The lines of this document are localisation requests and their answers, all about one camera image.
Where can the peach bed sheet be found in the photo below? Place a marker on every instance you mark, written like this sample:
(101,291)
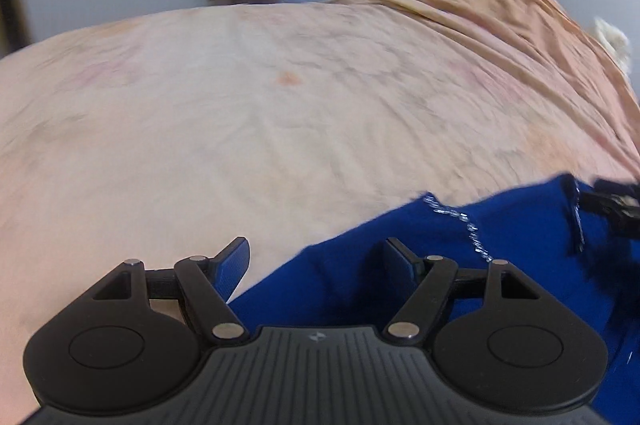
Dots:
(280,105)

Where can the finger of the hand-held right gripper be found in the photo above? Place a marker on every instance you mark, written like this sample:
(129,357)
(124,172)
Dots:
(611,205)

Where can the blue garment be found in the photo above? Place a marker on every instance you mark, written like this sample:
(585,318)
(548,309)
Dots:
(510,255)

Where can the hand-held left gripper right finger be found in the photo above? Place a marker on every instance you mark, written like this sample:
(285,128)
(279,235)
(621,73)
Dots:
(401,264)

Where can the cream fluffy cloth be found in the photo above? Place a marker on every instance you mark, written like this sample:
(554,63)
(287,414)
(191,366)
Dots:
(614,41)

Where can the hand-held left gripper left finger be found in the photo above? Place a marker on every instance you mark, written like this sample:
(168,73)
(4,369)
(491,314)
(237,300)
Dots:
(234,266)

